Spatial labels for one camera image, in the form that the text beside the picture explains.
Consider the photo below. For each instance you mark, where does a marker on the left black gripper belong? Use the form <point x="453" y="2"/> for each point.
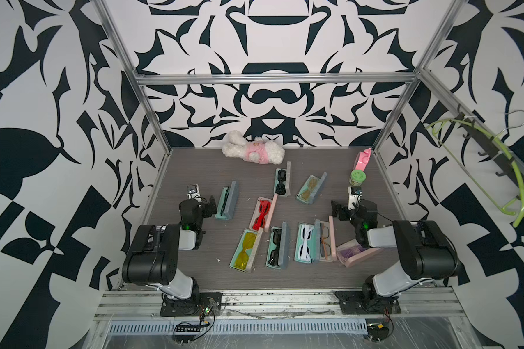
<point x="207" y="206"/>

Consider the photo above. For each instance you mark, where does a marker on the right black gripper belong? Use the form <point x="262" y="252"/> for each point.
<point x="340" y="209"/>

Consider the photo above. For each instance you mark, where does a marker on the grey case white sunglasses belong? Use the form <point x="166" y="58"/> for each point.
<point x="307" y="247"/>

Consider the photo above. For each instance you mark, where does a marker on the beige case yellow glasses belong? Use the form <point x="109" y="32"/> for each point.
<point x="246" y="251"/>

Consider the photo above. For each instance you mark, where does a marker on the grey case tortoise sunglasses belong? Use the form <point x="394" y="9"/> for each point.
<point x="278" y="250"/>

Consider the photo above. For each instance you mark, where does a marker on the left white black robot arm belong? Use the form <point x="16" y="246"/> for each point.
<point x="152" y="259"/>

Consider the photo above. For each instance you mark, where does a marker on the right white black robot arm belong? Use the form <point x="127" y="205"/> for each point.
<point x="425" y="253"/>

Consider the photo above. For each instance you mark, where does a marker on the pink case purple glasses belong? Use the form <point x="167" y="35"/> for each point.
<point x="352" y="252"/>

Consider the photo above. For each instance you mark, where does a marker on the grey case far left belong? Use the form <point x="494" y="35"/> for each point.
<point x="228" y="201"/>

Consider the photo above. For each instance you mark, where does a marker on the pink case brown glasses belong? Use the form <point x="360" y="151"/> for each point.
<point x="326" y="247"/>

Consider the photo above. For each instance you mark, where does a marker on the grey case gold glasses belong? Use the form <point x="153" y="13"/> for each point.
<point x="311" y="188"/>

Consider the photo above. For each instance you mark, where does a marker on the pink case red glasses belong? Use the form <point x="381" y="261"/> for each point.
<point x="263" y="214"/>

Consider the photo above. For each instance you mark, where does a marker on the grey case black sunglasses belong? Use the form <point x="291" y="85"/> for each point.
<point x="282" y="185"/>

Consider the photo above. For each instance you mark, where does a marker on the green lidded jar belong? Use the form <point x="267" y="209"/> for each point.
<point x="357" y="178"/>

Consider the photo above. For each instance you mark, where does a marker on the pink bottle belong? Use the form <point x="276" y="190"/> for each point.
<point x="362" y="160"/>

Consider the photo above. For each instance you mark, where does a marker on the white plush toy pink shirt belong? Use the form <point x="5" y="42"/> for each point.
<point x="259" y="151"/>

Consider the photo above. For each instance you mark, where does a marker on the black connector box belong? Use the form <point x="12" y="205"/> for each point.
<point x="378" y="332"/>

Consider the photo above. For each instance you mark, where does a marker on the black usb hub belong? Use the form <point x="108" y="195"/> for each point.
<point x="187" y="331"/>

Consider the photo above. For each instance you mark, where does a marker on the green clothes hanger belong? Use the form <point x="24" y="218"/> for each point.
<point x="514" y="207"/>

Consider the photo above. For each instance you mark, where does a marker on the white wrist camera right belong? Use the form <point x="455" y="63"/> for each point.
<point x="355" y="194"/>

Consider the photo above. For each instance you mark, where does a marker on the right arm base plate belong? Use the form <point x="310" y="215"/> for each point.
<point x="358" y="303"/>

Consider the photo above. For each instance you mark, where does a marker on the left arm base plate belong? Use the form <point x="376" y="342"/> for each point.
<point x="198" y="305"/>

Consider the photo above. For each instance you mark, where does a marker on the black wall hook rail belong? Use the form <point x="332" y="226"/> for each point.
<point x="509" y="161"/>

